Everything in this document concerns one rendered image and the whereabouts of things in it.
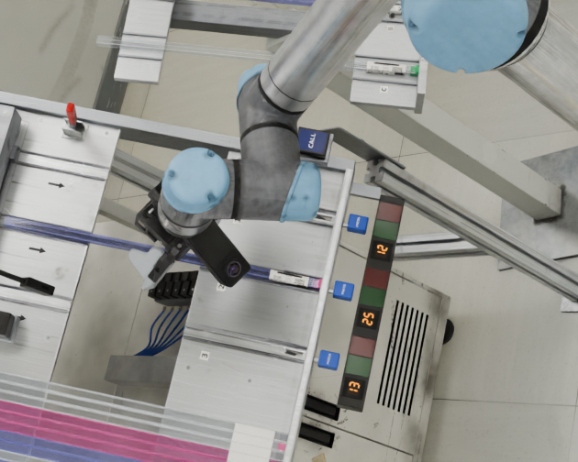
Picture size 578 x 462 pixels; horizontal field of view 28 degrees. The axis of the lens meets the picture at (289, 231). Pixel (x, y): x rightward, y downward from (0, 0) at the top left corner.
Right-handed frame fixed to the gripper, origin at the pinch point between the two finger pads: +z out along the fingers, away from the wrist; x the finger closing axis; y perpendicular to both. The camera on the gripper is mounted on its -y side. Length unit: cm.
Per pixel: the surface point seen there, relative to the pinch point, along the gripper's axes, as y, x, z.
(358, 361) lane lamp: -29.7, -7.9, 3.7
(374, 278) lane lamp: -23.0, -19.4, 3.6
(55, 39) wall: 99, -69, 189
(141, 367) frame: -4.2, 8.9, 48.1
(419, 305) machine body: -36, -42, 61
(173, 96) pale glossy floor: 57, -79, 180
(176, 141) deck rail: 15.1, -15.7, 10.8
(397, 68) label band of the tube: -3.3, -43.7, -5.8
